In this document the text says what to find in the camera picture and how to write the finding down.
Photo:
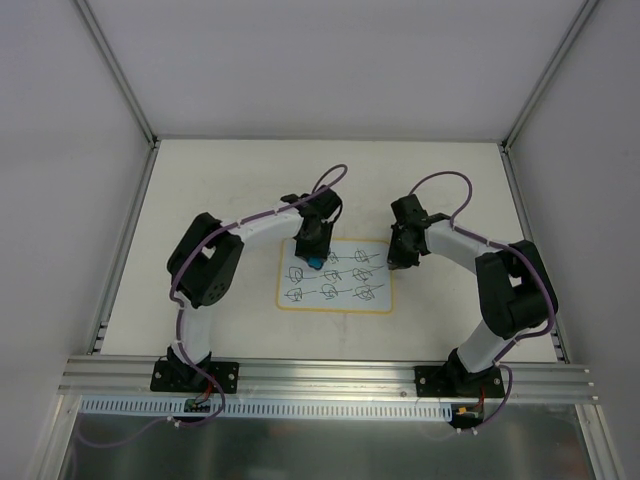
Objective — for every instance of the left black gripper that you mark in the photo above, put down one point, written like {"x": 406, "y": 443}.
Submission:
{"x": 311, "y": 246}

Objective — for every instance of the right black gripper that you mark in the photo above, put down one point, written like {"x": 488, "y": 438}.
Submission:
{"x": 400, "y": 252}

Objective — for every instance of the blue whiteboard eraser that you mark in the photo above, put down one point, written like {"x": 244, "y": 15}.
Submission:
{"x": 316, "y": 263}

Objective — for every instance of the yellow framed small whiteboard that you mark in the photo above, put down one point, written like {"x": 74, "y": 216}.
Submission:
{"x": 354, "y": 279}

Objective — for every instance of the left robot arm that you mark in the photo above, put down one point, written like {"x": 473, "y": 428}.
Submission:
{"x": 203, "y": 265}

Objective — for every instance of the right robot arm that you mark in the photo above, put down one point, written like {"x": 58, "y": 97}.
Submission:
{"x": 514, "y": 291}

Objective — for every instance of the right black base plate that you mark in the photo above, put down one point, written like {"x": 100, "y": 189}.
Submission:
{"x": 439, "y": 382}

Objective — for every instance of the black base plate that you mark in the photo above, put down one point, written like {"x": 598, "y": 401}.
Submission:
{"x": 171, "y": 375}
{"x": 439, "y": 382}

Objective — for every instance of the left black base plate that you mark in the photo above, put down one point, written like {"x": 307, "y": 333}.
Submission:
{"x": 171, "y": 375}

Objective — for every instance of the aluminium mounting rail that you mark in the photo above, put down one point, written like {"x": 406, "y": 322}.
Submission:
{"x": 552, "y": 383}

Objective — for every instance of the white slotted cable duct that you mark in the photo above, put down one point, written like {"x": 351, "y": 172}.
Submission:
{"x": 411, "y": 410}

